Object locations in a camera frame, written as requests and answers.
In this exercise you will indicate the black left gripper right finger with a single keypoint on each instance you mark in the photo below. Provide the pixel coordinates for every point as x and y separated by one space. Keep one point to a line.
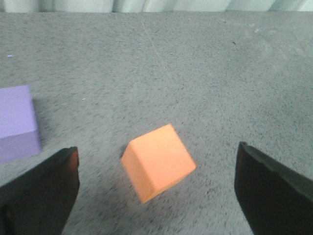
275 199

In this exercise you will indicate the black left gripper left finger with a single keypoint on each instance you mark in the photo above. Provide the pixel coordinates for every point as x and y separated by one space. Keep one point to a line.
40 201

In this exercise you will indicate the orange foam cube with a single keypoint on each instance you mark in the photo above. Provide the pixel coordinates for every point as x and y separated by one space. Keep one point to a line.
156 161

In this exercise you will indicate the purple foam cube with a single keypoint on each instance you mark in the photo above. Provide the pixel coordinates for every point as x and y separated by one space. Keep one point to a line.
19 134

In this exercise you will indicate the pale green curtain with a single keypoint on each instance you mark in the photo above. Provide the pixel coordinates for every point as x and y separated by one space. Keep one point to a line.
134 6

